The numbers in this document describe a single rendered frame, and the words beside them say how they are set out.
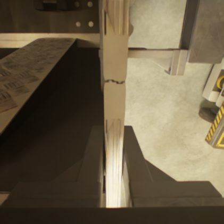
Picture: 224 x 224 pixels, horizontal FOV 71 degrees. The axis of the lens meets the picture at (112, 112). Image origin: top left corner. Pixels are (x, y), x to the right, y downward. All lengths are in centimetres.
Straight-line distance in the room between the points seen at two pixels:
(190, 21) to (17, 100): 32
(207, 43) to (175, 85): 90
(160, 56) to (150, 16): 81
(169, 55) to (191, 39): 4
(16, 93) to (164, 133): 111
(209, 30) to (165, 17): 82
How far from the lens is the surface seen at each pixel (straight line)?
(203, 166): 168
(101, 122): 30
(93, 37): 87
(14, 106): 33
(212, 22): 28
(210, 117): 119
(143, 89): 111
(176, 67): 28
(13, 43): 99
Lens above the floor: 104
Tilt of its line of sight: 64 degrees down
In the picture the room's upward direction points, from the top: 178 degrees clockwise
